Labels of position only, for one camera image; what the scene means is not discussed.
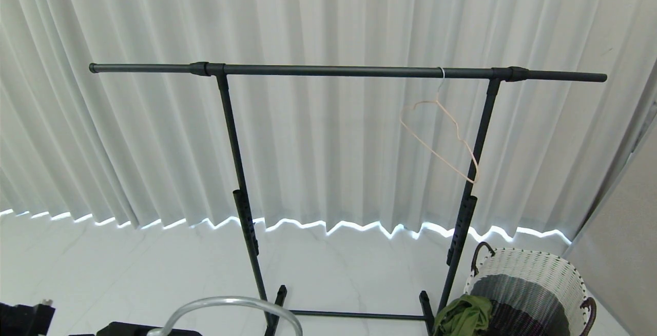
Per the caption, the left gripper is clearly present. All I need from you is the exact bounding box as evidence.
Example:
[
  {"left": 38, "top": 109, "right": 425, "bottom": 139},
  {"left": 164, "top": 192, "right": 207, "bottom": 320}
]
[{"left": 68, "top": 321, "right": 202, "bottom": 336}]

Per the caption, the pink clothes hanger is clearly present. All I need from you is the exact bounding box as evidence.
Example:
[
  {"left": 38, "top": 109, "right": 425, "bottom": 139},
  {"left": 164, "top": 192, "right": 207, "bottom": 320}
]
[
  {"left": 149, "top": 296, "right": 303, "bottom": 336},
  {"left": 399, "top": 77, "right": 479, "bottom": 184}
]

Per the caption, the black clothes rack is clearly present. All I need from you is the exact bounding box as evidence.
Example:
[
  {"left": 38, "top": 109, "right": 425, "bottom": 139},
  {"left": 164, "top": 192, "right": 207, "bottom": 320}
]
[{"left": 89, "top": 62, "right": 608, "bottom": 336}]

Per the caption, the white laundry basket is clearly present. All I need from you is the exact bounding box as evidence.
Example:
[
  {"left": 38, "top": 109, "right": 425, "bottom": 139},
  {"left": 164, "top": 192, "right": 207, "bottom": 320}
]
[{"left": 463, "top": 242, "right": 597, "bottom": 336}]

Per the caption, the green garment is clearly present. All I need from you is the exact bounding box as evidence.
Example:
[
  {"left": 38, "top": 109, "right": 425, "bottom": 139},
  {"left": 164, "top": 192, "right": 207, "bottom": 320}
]
[{"left": 433, "top": 294, "right": 494, "bottom": 336}]

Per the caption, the white curtain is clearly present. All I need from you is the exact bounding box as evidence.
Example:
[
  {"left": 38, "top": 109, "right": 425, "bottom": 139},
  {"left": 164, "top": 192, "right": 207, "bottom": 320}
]
[{"left": 0, "top": 0, "right": 657, "bottom": 244}]

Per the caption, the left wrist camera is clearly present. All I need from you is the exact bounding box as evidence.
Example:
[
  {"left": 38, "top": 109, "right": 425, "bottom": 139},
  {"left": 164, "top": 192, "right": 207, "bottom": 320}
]
[{"left": 0, "top": 299, "right": 55, "bottom": 336}]

